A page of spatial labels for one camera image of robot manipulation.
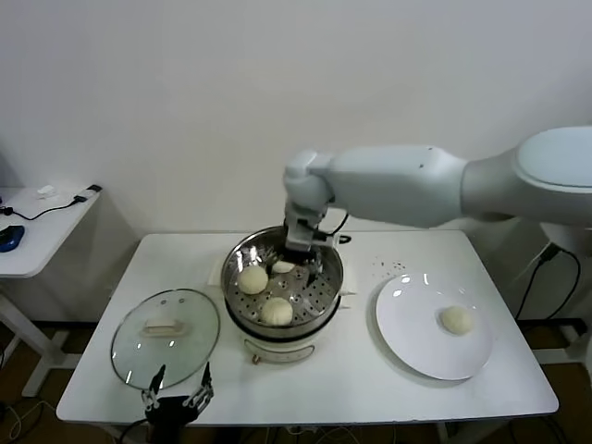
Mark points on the stainless steel steamer basket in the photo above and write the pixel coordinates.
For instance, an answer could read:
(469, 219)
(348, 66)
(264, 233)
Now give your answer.
(319, 296)

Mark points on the blue computer mouse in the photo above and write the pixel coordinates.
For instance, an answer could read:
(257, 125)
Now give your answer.
(10, 238)

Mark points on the small white object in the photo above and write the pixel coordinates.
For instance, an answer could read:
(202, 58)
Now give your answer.
(45, 192)

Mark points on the round glass pot lid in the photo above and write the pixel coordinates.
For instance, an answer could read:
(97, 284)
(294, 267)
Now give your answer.
(185, 324)

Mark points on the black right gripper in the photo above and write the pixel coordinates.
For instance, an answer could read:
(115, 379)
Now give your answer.
(300, 256)

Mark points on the white steamed baozi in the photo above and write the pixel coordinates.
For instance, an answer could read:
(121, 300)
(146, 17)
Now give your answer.
(276, 311)
(252, 279)
(282, 267)
(456, 320)

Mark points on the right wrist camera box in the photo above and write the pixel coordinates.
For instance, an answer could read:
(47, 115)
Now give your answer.
(300, 233)

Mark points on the white side table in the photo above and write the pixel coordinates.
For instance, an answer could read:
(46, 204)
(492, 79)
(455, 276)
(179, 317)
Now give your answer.
(51, 231)

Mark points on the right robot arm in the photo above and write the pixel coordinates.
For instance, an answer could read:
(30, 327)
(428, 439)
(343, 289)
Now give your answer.
(393, 185)

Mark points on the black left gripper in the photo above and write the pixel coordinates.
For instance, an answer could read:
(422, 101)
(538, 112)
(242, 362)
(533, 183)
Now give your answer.
(171, 411)

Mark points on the white round plate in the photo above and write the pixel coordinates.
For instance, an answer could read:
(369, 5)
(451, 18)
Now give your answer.
(407, 324)

